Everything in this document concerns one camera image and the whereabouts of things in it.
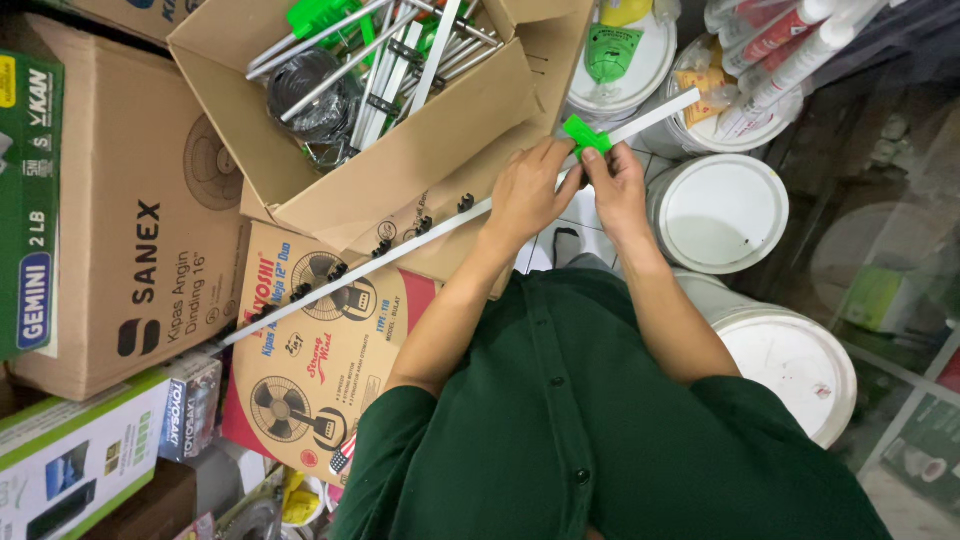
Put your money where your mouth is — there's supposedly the person's left hand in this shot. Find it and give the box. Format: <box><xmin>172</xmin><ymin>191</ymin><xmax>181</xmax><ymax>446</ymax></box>
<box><xmin>486</xmin><ymin>137</ymin><xmax>587</xmax><ymax>246</ymax></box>

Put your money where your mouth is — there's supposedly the person's right hand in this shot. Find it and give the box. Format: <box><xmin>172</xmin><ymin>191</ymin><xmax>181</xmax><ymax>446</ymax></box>
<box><xmin>581</xmin><ymin>141</ymin><xmax>654</xmax><ymax>246</ymax></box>

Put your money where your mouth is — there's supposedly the green plastic bracket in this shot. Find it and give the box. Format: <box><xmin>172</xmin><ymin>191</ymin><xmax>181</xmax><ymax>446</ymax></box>
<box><xmin>561</xmin><ymin>114</ymin><xmax>613</xmax><ymax>159</ymax></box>

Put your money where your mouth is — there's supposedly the long white rail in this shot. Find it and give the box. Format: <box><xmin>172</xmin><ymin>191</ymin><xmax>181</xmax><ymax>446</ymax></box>
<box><xmin>216</xmin><ymin>87</ymin><xmax>703</xmax><ymax>352</ymax></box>

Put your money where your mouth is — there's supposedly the person's grey sock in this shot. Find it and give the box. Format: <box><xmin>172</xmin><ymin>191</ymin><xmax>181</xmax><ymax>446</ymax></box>
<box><xmin>552</xmin><ymin>226</ymin><xmax>584</xmax><ymax>269</ymax></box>

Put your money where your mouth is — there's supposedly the white paint bucket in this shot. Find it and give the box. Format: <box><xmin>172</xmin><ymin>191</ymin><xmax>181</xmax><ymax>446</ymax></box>
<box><xmin>643</xmin><ymin>33</ymin><xmax>805</xmax><ymax>160</ymax></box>
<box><xmin>673</xmin><ymin>268</ymin><xmax>859</xmax><ymax>450</ymax></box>
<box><xmin>565</xmin><ymin>0</ymin><xmax>681</xmax><ymax>123</ymax></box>
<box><xmin>645</xmin><ymin>153</ymin><xmax>791</xmax><ymax>276</ymax></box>

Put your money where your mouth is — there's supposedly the open brown cardboard box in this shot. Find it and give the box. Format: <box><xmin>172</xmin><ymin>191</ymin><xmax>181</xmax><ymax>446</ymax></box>
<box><xmin>166</xmin><ymin>0</ymin><xmax>598</xmax><ymax>301</ymax></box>

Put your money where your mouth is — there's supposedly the orange packet in clear bag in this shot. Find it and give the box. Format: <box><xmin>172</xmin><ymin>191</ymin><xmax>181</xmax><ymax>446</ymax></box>
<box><xmin>672</xmin><ymin>66</ymin><xmax>735</xmax><ymax>130</ymax></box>

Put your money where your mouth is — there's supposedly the green plastic packet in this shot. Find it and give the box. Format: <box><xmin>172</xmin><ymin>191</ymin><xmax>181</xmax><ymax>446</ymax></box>
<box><xmin>583</xmin><ymin>23</ymin><xmax>645</xmax><ymax>86</ymax></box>

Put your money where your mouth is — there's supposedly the bundle of metal antenna rods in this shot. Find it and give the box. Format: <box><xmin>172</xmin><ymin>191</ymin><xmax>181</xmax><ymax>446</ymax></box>
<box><xmin>246</xmin><ymin>0</ymin><xmax>506</xmax><ymax>153</ymax></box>

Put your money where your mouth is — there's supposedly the yellow packet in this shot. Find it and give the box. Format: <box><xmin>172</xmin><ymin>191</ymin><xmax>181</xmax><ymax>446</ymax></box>
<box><xmin>598</xmin><ymin>0</ymin><xmax>655</xmax><ymax>29</ymax></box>

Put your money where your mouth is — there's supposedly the pile of white sealant tubes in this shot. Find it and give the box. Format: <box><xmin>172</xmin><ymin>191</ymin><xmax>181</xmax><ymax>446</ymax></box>
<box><xmin>703</xmin><ymin>0</ymin><xmax>890</xmax><ymax>141</ymax></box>

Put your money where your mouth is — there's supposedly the person's dark green shirt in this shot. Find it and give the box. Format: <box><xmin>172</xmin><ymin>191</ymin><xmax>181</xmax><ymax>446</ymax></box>
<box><xmin>328</xmin><ymin>267</ymin><xmax>895</xmax><ymax>540</ymax></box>

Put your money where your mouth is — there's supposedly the green plastic clamp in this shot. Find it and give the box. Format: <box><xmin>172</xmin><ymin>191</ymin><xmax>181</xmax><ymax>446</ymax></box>
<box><xmin>286</xmin><ymin>0</ymin><xmax>378</xmax><ymax>45</ymax></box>

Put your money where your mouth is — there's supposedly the fan carton with red print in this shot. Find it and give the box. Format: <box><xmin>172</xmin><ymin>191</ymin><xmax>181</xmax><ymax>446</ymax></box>
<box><xmin>220</xmin><ymin>220</ymin><xmax>445</xmax><ymax>490</ymax></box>

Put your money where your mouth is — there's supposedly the glass display cabinet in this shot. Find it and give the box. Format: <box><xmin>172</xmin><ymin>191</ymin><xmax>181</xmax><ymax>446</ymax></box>
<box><xmin>806</xmin><ymin>71</ymin><xmax>960</xmax><ymax>540</ymax></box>

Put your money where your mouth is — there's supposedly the yellow plastic bag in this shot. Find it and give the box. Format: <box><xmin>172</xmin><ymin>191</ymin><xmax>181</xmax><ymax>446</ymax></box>
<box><xmin>280</xmin><ymin>468</ymin><xmax>325</xmax><ymax>528</ymax></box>

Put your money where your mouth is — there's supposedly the large brown fan carton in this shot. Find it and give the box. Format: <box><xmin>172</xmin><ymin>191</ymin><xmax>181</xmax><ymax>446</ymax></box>
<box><xmin>6</xmin><ymin>13</ymin><xmax>253</xmax><ymax>403</ymax></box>

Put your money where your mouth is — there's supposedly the small silver box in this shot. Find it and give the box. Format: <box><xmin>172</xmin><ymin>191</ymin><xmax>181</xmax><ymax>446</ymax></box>
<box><xmin>156</xmin><ymin>354</ymin><xmax>225</xmax><ymax>463</ymax></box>

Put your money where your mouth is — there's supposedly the dark brown box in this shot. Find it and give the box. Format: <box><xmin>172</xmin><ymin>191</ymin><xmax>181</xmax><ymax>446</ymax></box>
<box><xmin>81</xmin><ymin>458</ymin><xmax>199</xmax><ymax>540</ymax></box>

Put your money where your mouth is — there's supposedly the green printed carton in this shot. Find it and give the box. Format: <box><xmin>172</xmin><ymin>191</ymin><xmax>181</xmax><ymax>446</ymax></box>
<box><xmin>0</xmin><ymin>48</ymin><xmax>66</xmax><ymax>363</ymax></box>

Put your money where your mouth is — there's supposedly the white and green box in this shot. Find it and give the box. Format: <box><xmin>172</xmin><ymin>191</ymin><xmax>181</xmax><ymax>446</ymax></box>
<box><xmin>0</xmin><ymin>366</ymin><xmax>175</xmax><ymax>540</ymax></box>

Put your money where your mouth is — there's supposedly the black coiled cable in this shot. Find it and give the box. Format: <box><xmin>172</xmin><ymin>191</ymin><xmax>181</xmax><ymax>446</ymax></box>
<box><xmin>266</xmin><ymin>48</ymin><xmax>363</xmax><ymax>145</ymax></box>

